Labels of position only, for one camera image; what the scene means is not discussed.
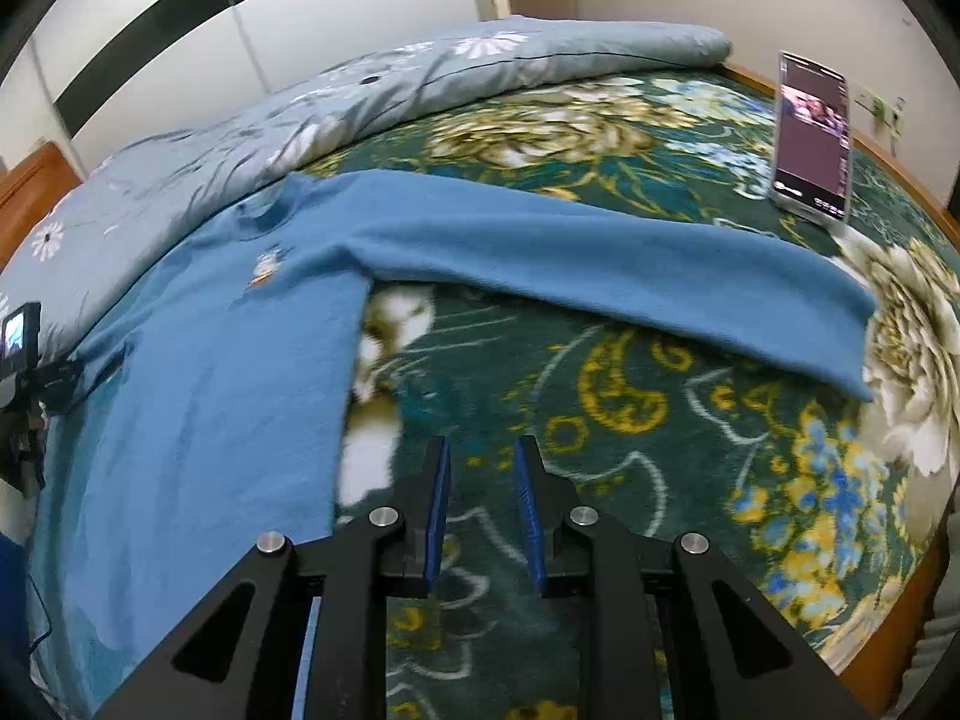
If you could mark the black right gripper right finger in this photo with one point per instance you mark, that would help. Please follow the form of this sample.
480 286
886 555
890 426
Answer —
544 501

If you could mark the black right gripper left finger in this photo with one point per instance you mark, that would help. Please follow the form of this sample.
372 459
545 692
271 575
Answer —
415 550

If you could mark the blue knit sweater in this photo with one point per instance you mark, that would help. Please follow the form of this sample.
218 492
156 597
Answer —
300 359

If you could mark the light blue floral quilt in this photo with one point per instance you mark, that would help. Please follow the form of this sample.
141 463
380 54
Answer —
79 260

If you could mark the green floral bed blanket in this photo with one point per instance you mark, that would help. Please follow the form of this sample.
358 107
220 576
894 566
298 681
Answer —
835 508

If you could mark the white black wardrobe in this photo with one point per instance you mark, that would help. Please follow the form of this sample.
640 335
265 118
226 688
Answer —
96 75

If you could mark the smartphone with lit screen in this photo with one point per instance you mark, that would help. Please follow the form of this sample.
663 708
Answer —
813 149

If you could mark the wall power socket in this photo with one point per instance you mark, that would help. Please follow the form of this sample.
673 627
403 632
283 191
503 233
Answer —
886 116

